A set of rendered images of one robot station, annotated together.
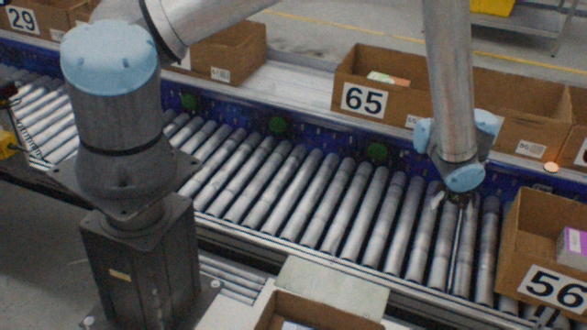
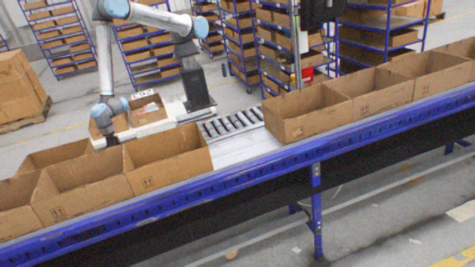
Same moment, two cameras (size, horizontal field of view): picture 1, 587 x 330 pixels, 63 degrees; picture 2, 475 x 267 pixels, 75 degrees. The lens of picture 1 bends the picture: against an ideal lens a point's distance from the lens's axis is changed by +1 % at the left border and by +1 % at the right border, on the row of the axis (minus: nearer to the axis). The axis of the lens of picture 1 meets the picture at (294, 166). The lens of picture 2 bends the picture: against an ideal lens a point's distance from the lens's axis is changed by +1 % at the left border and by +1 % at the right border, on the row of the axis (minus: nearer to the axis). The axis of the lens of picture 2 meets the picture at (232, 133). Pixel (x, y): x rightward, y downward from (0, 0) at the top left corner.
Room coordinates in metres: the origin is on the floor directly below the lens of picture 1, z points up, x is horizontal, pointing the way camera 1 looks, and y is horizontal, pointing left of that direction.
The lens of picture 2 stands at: (2.93, -0.74, 1.79)
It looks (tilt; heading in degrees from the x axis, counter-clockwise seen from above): 30 degrees down; 148
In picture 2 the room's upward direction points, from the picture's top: 11 degrees counter-clockwise
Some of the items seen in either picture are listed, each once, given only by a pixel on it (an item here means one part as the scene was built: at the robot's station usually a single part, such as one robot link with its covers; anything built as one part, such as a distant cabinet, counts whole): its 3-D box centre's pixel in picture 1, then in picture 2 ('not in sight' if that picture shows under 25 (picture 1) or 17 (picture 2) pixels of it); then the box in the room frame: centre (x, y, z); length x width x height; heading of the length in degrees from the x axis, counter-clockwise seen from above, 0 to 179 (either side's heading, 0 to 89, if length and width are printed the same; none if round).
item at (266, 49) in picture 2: not in sight; (278, 48); (0.36, 1.67, 0.79); 0.40 x 0.30 x 0.10; 163
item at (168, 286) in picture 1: (147, 261); (194, 86); (0.74, 0.33, 0.91); 0.26 x 0.26 x 0.33; 71
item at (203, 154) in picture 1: (196, 161); (250, 127); (1.39, 0.36, 0.72); 0.52 x 0.05 x 0.05; 161
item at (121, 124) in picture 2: not in sight; (109, 120); (0.42, -0.35, 0.80); 0.38 x 0.28 x 0.10; 162
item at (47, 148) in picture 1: (81, 126); not in sight; (1.56, 0.85, 0.72); 0.52 x 0.05 x 0.05; 161
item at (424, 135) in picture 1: (439, 137); (116, 106); (1.06, -0.38, 1.12); 0.12 x 0.12 x 0.09; 12
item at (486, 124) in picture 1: (476, 135); (101, 116); (1.10, -0.49, 1.11); 0.10 x 0.09 x 0.12; 102
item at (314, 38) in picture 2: not in sight; (297, 37); (0.81, 1.52, 0.99); 0.40 x 0.30 x 0.10; 158
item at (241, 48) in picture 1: (209, 45); (305, 113); (1.88, 0.39, 0.96); 0.39 x 0.29 x 0.17; 71
